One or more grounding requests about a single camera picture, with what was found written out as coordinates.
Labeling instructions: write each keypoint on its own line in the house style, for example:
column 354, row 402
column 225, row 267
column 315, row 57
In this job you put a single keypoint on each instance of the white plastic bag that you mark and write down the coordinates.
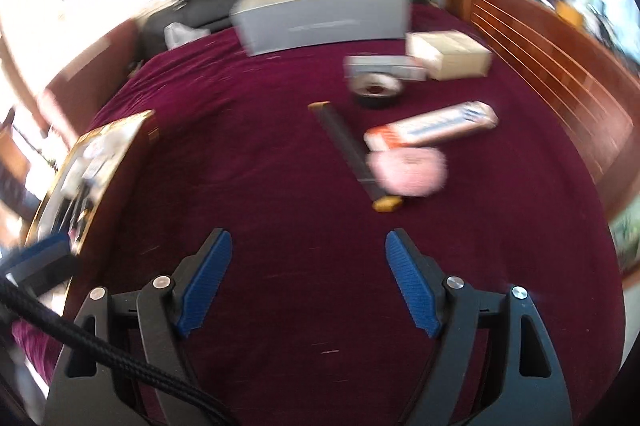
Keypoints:
column 182, row 34

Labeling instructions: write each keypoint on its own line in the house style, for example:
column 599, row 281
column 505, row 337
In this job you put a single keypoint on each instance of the pink fluffy pompom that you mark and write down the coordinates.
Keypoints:
column 410, row 171

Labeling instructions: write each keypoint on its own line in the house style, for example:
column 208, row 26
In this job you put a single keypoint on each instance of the dark grey sofa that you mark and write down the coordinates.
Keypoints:
column 200, row 10

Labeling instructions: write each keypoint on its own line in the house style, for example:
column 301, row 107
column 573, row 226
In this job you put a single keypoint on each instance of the wooden slatted footboard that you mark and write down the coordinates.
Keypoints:
column 550, row 70

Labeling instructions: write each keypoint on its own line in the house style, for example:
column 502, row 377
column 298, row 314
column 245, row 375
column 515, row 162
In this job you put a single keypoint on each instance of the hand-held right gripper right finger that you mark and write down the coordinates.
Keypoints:
column 410, row 278

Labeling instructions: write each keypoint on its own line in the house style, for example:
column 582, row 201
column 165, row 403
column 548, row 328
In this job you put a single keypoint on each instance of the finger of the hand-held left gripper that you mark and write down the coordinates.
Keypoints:
column 42, row 256

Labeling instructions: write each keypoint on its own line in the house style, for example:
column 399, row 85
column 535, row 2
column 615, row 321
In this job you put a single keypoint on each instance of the cream cardboard box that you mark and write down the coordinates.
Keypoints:
column 450, row 55

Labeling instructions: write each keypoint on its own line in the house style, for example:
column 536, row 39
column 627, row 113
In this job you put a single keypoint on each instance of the yellow box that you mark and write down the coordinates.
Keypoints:
column 570, row 14

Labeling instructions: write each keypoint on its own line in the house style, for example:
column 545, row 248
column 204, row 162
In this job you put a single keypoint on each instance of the black tape roll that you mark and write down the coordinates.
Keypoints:
column 375, row 94

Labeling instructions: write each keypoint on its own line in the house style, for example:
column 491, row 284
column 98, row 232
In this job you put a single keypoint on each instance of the gold-rimmed box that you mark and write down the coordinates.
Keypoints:
column 110, row 176

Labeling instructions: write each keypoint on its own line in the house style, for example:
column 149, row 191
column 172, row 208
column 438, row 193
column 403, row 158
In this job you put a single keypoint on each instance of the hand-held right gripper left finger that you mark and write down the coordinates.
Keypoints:
column 210, row 276

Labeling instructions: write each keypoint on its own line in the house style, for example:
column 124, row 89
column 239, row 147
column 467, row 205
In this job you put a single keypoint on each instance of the large grey box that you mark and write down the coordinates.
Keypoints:
column 325, row 13

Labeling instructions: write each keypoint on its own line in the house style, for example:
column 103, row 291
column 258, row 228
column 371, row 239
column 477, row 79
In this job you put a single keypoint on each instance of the small grey carton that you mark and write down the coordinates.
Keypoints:
column 385, row 66

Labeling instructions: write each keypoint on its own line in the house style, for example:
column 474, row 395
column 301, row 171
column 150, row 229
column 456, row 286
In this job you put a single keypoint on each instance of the black marker yellow caps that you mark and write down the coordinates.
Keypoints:
column 345, row 140

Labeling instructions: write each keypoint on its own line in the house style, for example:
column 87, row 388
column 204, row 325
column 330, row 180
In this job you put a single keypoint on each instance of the long orange and white carton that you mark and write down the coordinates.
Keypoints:
column 435, row 125

